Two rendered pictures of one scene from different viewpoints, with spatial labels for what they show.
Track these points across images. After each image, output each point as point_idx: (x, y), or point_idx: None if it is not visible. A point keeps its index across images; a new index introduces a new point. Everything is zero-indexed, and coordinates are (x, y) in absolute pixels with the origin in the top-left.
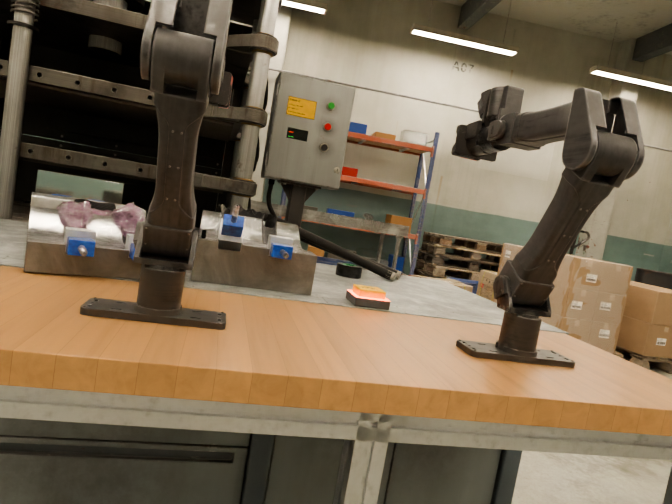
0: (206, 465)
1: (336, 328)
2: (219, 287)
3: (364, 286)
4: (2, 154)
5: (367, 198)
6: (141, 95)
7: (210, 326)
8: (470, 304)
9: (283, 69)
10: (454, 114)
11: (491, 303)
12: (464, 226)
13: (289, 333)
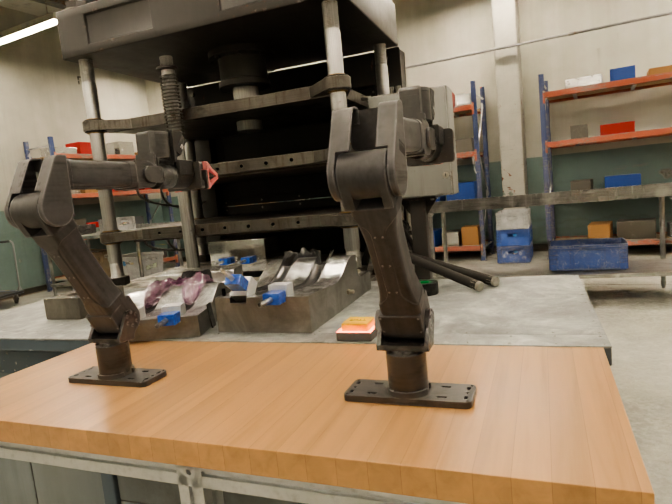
0: None
1: (255, 374)
2: (231, 336)
3: (356, 318)
4: (184, 237)
5: (660, 150)
6: (259, 163)
7: (135, 385)
8: (530, 313)
9: (521, 41)
10: None
11: (577, 306)
12: None
13: (195, 385)
